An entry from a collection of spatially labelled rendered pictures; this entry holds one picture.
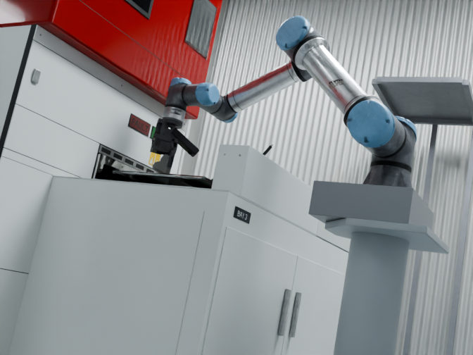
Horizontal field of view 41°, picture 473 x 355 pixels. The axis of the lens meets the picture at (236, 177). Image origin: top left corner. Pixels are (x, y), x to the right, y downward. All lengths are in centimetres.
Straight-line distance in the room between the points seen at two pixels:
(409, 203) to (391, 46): 310
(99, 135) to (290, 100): 283
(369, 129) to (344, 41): 315
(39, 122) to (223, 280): 74
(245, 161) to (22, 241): 70
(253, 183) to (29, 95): 70
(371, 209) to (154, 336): 65
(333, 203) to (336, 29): 328
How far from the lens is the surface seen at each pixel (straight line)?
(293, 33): 195
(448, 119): 415
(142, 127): 229
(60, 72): 201
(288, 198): 191
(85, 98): 208
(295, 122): 470
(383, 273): 173
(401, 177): 181
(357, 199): 170
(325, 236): 221
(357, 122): 172
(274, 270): 187
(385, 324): 174
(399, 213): 166
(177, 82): 220
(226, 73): 515
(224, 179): 168
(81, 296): 181
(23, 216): 193
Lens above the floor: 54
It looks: 12 degrees up
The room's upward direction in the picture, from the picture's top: 11 degrees clockwise
